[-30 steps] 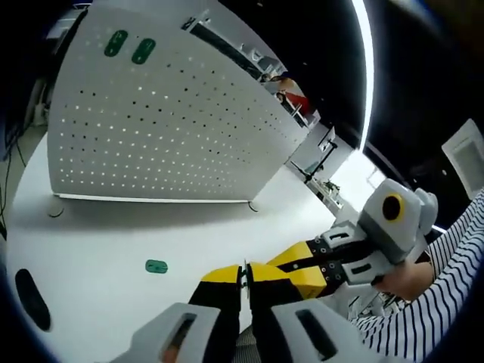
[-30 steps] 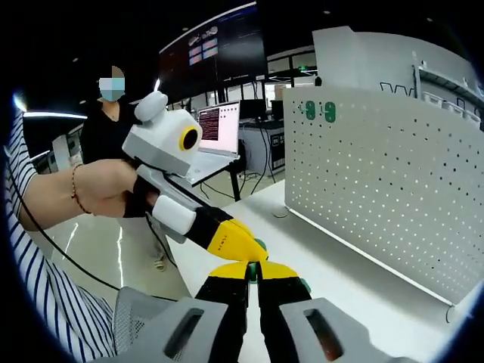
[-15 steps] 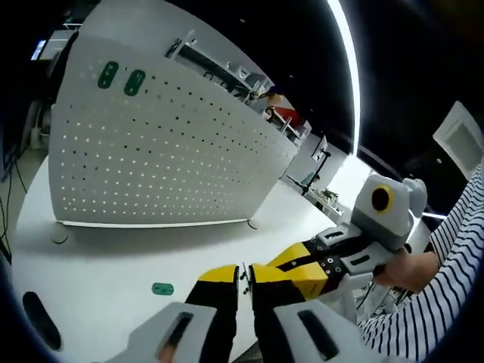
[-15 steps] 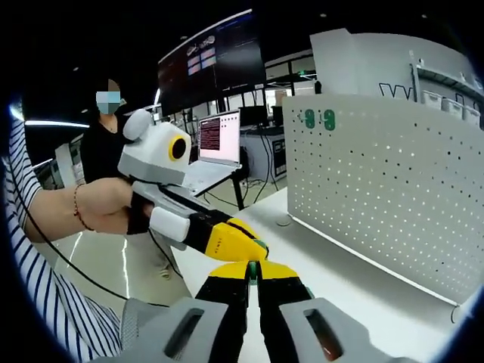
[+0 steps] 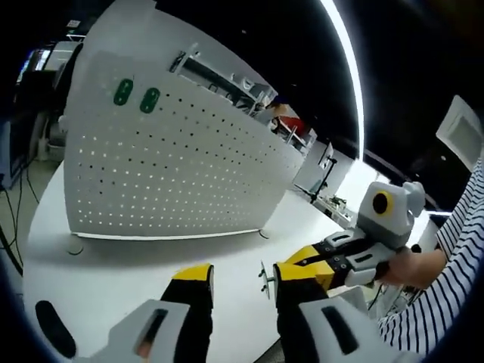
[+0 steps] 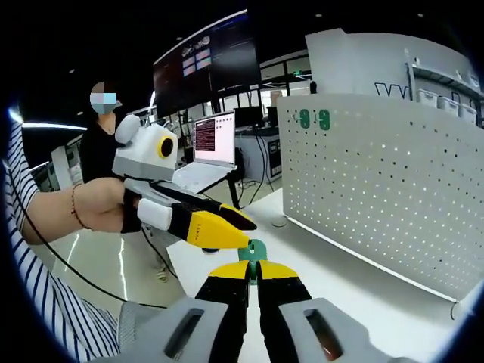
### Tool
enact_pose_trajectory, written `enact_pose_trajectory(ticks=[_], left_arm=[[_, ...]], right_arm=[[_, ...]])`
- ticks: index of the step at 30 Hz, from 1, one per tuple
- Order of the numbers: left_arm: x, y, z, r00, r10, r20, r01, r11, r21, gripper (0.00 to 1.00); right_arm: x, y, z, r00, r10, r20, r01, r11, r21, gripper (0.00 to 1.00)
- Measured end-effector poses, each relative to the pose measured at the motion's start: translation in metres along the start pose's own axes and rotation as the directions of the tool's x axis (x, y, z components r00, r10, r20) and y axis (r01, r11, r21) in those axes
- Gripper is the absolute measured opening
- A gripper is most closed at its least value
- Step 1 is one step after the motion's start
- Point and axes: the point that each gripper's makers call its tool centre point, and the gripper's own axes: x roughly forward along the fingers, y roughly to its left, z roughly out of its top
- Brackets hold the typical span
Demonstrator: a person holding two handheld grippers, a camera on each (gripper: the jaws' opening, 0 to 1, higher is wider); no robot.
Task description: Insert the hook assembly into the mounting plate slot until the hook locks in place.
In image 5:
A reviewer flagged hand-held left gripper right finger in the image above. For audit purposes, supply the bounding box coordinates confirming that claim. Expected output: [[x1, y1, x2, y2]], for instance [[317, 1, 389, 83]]
[[272, 262, 424, 363]]

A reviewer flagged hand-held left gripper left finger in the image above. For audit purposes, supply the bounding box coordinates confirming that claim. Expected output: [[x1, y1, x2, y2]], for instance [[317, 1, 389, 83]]
[[81, 262, 216, 363]]

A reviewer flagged white perforated mounting plate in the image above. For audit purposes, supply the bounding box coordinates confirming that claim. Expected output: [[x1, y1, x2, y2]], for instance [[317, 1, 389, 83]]
[[60, 0, 306, 254]]

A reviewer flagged person's right hand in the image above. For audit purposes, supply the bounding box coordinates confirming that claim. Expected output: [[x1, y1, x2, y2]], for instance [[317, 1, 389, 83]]
[[374, 247, 422, 287]]

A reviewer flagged black tripod stand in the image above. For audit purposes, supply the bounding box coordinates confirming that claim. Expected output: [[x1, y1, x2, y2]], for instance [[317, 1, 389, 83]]
[[294, 157, 337, 205]]

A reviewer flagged person's striped shirt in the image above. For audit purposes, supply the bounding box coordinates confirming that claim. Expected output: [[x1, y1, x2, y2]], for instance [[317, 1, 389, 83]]
[[377, 281, 481, 358]]

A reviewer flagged white ceiling vent panel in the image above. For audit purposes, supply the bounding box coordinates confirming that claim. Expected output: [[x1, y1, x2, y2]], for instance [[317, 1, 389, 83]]
[[434, 94, 484, 171]]

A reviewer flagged black oval pad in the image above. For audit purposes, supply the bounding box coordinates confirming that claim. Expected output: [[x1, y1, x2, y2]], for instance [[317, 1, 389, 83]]
[[35, 299, 77, 358]]

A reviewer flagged ceiling light strip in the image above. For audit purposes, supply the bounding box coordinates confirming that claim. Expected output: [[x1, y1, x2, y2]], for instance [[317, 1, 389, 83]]
[[319, 0, 366, 160]]

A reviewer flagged white storage shelf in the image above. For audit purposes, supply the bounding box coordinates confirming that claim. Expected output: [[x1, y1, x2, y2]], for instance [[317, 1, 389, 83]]
[[168, 41, 318, 156]]

